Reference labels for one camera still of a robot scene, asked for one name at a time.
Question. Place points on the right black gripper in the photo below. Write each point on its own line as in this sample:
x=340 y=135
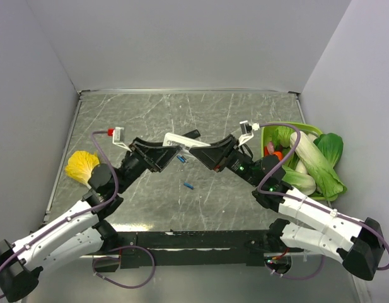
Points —
x=217 y=156

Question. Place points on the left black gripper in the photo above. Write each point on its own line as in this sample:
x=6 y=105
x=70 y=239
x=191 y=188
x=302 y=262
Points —
x=154 y=156

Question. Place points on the white remote control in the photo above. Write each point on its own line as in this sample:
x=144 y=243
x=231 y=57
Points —
x=172 y=139

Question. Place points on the blue battery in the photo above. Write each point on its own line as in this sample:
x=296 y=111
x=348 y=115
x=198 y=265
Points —
x=181 y=158

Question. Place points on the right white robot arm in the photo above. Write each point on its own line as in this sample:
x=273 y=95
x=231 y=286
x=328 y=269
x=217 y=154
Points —
x=357 y=244

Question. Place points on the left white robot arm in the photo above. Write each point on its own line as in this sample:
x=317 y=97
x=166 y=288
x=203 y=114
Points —
x=78 y=231

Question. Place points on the pink radish toy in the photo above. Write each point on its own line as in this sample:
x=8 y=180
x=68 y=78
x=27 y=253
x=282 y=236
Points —
x=270 y=148

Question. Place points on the green plastic basket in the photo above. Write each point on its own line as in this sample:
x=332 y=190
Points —
x=330 y=144

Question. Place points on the blue battery lone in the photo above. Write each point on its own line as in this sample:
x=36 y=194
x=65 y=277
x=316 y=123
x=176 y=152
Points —
x=188 y=185

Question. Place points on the orange carrot toy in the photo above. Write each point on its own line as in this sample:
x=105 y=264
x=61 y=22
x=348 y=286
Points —
x=278 y=154

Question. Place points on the green cabbage toy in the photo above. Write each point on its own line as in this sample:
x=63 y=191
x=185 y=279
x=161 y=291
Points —
x=281 y=136

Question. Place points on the yellow cabbage toy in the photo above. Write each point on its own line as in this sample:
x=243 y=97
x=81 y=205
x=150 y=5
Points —
x=80 y=166

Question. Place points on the small bok choy toy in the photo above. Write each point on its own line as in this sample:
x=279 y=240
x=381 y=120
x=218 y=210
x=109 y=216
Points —
x=303 y=182

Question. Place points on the large bok choy toy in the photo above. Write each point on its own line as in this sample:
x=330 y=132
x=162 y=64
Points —
x=317 y=166

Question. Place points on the black mounting base plate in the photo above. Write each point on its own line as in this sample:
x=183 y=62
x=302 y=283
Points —
x=188 y=248

